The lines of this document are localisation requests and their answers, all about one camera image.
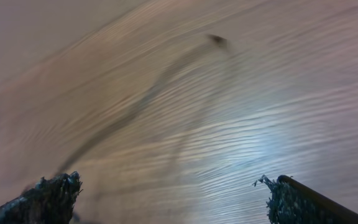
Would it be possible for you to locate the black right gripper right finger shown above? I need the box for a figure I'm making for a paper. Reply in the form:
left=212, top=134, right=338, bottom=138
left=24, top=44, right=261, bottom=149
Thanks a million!
left=254, top=175, right=358, bottom=224

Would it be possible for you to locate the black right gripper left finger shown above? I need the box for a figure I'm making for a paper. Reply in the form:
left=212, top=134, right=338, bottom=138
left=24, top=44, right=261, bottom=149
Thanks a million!
left=0, top=171, right=82, bottom=224

